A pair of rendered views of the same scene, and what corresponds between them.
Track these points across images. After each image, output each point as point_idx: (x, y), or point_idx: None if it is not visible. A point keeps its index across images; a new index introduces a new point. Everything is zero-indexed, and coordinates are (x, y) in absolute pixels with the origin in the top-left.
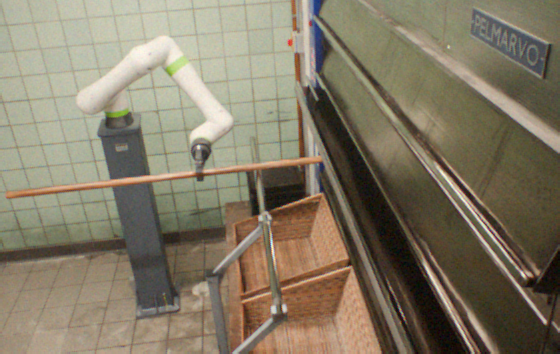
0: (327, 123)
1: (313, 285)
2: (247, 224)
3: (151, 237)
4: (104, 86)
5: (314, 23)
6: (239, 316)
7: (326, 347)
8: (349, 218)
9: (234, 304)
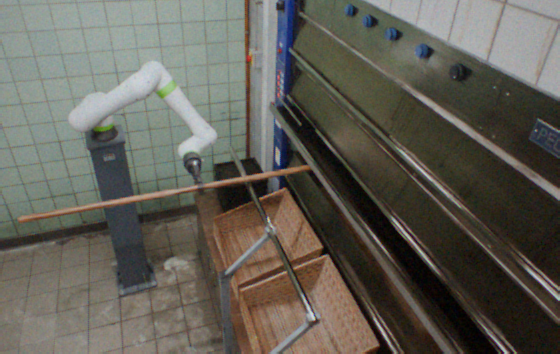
0: (312, 145)
1: None
2: (218, 213)
3: (134, 230)
4: (100, 109)
5: (286, 52)
6: (233, 298)
7: None
8: (370, 243)
9: None
